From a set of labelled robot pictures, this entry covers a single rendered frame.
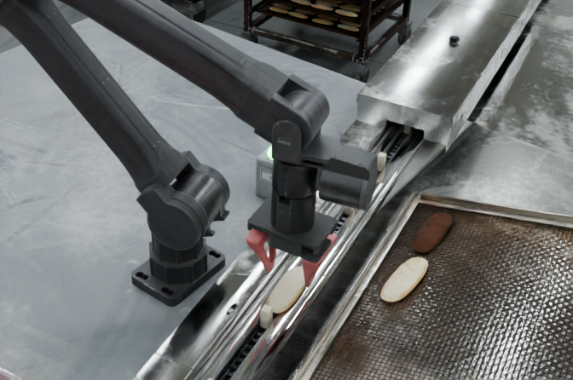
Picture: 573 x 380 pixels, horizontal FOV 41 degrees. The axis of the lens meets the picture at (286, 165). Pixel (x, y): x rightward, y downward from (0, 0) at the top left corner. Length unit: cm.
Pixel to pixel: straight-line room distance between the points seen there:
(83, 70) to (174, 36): 16
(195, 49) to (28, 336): 45
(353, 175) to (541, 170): 62
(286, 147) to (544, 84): 97
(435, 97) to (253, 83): 60
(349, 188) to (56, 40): 41
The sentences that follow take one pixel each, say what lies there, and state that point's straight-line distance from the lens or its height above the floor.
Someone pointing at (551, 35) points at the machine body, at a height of 82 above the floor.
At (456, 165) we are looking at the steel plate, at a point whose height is 82.
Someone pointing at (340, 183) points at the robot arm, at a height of 107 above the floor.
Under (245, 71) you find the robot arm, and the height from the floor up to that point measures 118.
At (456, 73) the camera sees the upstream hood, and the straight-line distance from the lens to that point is 153.
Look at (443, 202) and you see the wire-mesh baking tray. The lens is 120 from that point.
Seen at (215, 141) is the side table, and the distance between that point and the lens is 145.
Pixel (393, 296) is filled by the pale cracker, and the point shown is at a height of 90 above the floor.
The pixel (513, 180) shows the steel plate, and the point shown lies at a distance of 143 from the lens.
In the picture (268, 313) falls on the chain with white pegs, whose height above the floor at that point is 87.
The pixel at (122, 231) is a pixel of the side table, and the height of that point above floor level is 82.
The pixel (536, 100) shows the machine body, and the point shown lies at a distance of 171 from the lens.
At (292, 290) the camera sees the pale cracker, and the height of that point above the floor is 86.
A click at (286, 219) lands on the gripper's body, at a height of 100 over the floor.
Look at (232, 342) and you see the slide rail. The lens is 102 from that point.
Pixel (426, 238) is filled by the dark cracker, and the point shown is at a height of 91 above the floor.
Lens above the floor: 160
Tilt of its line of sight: 34 degrees down
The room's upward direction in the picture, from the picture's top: 2 degrees clockwise
